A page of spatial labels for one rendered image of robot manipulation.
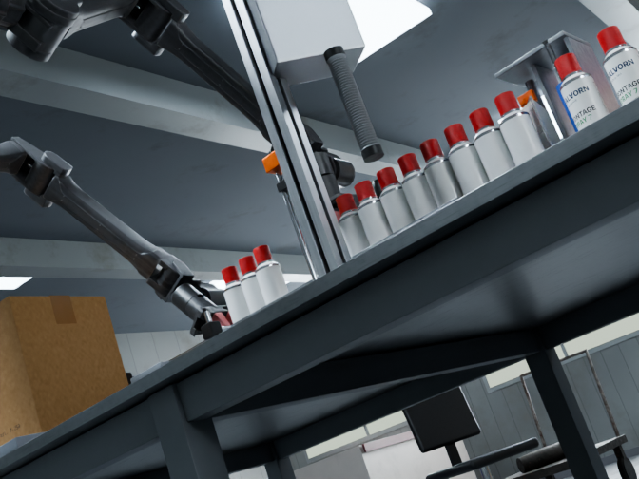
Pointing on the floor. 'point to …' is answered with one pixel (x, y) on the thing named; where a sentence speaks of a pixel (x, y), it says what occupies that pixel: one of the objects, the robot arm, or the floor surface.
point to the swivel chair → (440, 433)
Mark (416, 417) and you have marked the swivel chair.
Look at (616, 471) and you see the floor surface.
